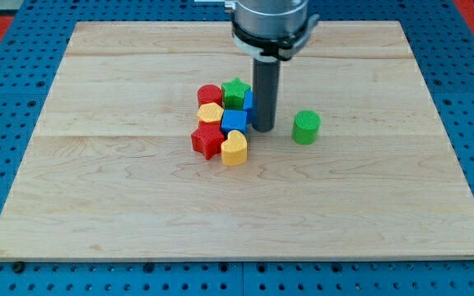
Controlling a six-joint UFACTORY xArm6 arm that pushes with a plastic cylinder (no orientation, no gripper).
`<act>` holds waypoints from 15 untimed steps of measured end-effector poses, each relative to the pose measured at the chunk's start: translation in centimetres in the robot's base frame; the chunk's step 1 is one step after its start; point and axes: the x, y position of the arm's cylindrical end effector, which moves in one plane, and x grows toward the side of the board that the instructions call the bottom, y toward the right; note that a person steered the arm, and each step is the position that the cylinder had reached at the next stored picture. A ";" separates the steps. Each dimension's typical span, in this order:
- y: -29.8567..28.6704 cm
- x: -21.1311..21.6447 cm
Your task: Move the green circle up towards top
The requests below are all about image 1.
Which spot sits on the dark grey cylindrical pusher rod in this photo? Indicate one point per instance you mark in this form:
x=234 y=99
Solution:
x=265 y=89

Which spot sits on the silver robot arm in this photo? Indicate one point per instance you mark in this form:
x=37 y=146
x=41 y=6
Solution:
x=270 y=32

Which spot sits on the blue block behind rod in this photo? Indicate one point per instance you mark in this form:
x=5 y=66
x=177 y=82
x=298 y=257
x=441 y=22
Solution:
x=248 y=105

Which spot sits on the green star block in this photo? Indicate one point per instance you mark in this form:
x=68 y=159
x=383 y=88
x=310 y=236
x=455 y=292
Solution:
x=234 y=93

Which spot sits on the blue cube block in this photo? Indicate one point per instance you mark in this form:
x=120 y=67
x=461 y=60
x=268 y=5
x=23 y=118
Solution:
x=234 y=120

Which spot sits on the red cylinder block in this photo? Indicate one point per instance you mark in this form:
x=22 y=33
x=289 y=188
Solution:
x=209 y=93

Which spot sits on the green cylinder block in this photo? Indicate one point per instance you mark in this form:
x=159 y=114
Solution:
x=305 y=127

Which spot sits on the yellow hexagon block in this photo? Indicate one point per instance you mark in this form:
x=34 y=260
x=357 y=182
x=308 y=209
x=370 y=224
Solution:
x=210 y=113

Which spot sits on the yellow heart block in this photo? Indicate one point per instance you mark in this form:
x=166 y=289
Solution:
x=234 y=150

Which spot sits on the red star block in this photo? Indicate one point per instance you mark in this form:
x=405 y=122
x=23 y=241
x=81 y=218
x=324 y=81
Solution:
x=207 y=139

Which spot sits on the light wooden board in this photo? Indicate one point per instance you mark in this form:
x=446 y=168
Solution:
x=110 y=173

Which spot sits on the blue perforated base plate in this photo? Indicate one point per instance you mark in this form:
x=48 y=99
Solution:
x=31 y=51

